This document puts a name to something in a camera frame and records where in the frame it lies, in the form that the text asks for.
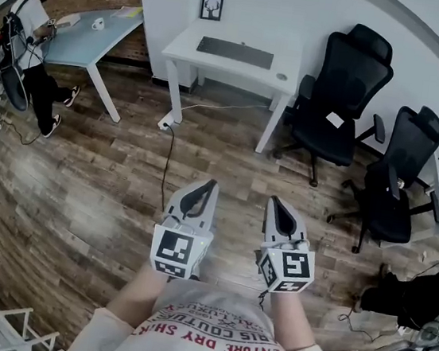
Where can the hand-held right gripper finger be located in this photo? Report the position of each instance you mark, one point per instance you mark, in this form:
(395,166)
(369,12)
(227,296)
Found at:
(297,227)
(269,223)

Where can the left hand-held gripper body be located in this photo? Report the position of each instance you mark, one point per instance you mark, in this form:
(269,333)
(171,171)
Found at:
(171,250)

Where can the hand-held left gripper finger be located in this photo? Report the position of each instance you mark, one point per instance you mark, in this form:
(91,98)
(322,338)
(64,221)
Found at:
(178,199)
(211,210)

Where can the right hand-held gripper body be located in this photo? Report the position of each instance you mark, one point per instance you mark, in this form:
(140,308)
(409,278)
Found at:
(291,266)

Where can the black keyboard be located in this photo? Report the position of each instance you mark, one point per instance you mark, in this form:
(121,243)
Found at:
(235,52)

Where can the person's left forearm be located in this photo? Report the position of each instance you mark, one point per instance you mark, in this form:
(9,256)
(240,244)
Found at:
(135,296)

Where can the person's right forearm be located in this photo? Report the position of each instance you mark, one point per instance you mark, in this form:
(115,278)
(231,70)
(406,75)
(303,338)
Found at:
(292,321)

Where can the black mesh office chair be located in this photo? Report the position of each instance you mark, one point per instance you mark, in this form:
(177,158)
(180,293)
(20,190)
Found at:
(390,217)
(328,141)

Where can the white red-print shirt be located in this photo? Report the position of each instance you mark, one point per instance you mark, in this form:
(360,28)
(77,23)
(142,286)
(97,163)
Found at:
(200,349)

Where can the white paper sheet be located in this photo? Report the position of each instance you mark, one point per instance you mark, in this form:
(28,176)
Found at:
(334,119)

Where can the white desk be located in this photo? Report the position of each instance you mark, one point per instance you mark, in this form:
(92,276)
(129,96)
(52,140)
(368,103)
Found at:
(238,32)

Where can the pale blue glass table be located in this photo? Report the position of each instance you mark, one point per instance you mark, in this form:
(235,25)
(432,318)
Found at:
(88,43)

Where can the white wooden chair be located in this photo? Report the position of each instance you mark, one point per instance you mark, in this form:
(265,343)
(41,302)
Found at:
(3,323)

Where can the white mug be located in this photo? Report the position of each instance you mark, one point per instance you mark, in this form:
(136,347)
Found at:
(98,24)

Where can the yellowish open book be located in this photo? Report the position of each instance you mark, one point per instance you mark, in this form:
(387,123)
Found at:
(126,12)

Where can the framed deer picture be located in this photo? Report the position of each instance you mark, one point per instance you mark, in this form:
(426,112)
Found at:
(212,8)

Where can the flat white box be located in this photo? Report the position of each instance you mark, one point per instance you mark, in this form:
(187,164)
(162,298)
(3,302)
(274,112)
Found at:
(68,20)

